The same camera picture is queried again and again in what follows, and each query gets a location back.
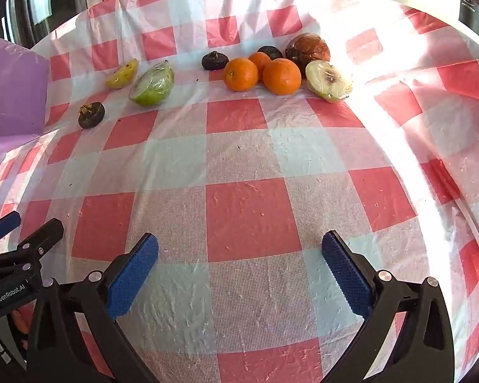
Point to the black bag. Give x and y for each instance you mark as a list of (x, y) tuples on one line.
[(469, 12)]

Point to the small orange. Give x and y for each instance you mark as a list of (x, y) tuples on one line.
[(261, 60)]

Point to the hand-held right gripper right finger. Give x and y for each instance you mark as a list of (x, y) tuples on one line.
[(347, 275)]

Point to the pale cut apple half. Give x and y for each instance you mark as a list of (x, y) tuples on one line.
[(328, 81)]

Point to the yellow apple wedge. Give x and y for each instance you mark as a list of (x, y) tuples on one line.
[(121, 75)]

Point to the green apple half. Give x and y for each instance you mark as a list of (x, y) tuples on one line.
[(151, 84)]

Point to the dark window frame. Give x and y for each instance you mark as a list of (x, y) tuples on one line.
[(24, 16)]

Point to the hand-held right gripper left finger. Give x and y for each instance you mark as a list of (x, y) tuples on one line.
[(131, 275)]

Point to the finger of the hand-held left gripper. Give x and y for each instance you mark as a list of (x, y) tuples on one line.
[(44, 237), (4, 225)]

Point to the purple cardboard box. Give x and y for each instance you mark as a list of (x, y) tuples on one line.
[(12, 87)]

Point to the red white checked tablecloth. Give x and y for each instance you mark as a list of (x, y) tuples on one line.
[(243, 215)]

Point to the reddish brown apple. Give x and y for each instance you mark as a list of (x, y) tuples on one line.
[(307, 50)]

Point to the dark mangosteen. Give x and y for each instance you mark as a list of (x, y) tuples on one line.
[(214, 61), (91, 115), (270, 51)]

